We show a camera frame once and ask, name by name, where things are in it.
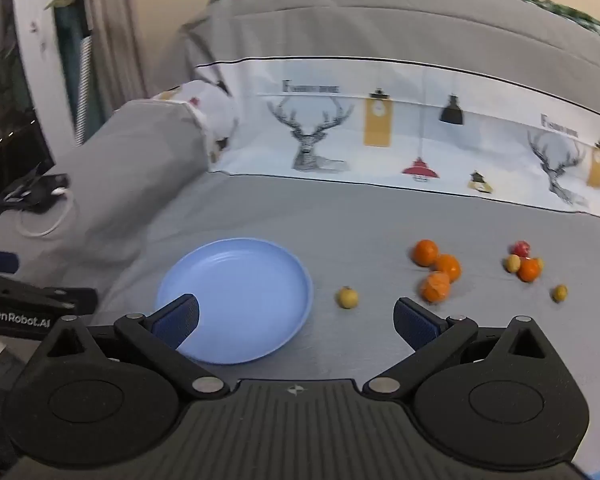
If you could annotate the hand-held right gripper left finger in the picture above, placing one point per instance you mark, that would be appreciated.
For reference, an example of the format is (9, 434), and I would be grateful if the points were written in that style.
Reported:
(177, 317)

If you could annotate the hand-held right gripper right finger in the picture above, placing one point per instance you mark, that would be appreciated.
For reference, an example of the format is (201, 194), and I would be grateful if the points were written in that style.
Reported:
(417, 325)

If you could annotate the small wrinkled plastic-wrapped orange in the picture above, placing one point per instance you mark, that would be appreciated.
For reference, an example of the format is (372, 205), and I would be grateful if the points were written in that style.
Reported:
(435, 287)

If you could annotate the large plastic-wrapped orange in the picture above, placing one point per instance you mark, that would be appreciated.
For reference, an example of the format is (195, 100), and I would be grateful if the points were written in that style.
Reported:
(449, 267)

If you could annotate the blue plastic plate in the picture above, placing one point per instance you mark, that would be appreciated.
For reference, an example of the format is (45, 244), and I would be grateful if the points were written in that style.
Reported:
(250, 285)

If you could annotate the black clip stand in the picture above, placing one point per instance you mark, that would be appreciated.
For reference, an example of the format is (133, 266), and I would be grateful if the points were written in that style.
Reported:
(15, 192)

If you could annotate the bare orange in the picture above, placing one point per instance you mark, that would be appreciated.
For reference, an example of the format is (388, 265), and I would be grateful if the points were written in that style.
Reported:
(425, 252)
(528, 270)

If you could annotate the grey bed sheet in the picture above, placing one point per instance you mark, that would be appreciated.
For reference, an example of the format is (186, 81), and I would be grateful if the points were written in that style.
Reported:
(355, 220)

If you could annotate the dark furniture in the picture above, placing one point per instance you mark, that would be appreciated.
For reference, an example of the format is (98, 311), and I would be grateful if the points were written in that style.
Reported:
(0, 135)

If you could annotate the small red fruit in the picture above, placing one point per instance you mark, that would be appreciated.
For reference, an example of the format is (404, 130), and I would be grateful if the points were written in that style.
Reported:
(520, 248)

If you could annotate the grey pillow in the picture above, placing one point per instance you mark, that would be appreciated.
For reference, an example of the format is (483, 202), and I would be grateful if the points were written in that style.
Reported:
(130, 160)

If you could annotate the teal curtain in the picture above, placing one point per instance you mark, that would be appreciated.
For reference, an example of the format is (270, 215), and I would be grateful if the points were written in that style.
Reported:
(72, 60)

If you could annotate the grey quilt with deer print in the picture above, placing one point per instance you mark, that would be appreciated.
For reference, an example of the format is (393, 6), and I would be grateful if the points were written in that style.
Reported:
(380, 35)

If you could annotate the white frame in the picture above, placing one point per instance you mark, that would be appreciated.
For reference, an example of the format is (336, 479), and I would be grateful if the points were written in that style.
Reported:
(35, 60)

